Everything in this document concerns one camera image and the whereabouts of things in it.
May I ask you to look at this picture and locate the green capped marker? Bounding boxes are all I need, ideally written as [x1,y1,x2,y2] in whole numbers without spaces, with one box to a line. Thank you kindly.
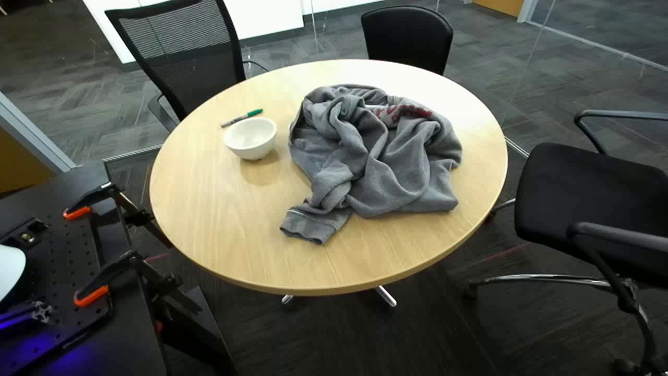
[220,106,265,129]

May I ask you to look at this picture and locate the white bowl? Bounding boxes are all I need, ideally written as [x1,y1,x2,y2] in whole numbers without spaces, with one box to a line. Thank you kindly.
[222,115,279,162]

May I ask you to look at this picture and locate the grey crumpled sweatshirt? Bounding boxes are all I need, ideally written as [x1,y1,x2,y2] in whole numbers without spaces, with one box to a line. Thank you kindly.
[279,83,466,247]

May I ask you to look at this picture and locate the metal table base legs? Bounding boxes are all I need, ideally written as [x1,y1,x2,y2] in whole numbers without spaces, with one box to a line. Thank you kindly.
[279,282,400,310]

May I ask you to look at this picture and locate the black padded chair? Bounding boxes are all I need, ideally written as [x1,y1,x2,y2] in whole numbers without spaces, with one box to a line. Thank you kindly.
[360,6,455,76]

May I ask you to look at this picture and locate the black mesh office chair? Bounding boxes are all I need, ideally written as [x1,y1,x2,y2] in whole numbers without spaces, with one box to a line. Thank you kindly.
[103,0,269,133]

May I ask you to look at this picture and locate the black office chair with armrests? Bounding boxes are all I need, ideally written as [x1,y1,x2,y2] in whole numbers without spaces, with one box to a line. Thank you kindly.
[464,108,668,376]

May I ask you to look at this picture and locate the black robot cart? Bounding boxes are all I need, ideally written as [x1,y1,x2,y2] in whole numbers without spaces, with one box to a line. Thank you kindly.
[0,162,238,376]

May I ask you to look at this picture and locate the white device blue light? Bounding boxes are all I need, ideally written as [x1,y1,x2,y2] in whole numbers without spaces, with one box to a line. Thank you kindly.
[0,214,118,376]

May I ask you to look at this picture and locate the orange handled black clamp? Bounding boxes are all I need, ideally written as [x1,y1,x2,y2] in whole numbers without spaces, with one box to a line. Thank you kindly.
[71,248,204,322]
[60,179,173,248]

